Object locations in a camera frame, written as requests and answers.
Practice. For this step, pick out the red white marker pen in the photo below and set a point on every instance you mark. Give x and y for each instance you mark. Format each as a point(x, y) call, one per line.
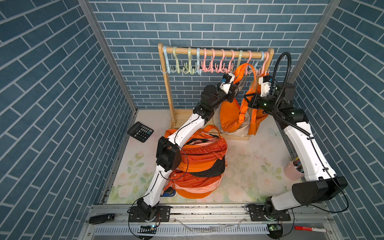
point(311, 229)

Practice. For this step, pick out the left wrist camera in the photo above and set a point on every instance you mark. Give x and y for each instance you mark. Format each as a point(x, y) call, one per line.
point(226, 82)

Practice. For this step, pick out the dark red-orange bag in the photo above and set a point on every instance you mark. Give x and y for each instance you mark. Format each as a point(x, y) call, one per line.
point(187, 180)

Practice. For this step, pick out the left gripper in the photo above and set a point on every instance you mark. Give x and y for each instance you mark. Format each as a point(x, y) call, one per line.
point(231, 88)

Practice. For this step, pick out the black desk calculator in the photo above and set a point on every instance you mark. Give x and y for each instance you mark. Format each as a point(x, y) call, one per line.
point(140, 132)

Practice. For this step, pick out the blue black stapler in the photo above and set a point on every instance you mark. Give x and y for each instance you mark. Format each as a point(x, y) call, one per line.
point(169, 192)

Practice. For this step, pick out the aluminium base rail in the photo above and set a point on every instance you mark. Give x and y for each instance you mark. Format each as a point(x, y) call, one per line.
point(237, 221)

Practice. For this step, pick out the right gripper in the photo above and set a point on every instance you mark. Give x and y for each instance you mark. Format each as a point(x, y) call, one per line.
point(255, 99)

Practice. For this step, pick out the black remote on rail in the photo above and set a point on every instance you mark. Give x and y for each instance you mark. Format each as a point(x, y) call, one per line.
point(101, 219)

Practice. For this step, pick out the large pink sling bag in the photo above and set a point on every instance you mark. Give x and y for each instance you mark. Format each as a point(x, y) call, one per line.
point(200, 190)

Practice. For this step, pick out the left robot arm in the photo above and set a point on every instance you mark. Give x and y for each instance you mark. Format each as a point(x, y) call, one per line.
point(169, 149)

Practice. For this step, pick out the wooden hanging rack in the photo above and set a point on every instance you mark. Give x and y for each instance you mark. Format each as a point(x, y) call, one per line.
point(212, 61)

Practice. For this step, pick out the beige sling bag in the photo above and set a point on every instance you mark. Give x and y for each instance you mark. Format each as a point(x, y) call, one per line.
point(235, 118)

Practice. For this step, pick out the green hook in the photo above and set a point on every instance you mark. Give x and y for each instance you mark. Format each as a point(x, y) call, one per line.
point(188, 67)
point(239, 59)
point(177, 68)

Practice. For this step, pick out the pink pen cup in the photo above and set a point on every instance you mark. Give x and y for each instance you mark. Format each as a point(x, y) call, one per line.
point(294, 170)

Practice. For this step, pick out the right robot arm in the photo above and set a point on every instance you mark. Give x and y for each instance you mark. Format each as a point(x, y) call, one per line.
point(320, 181)

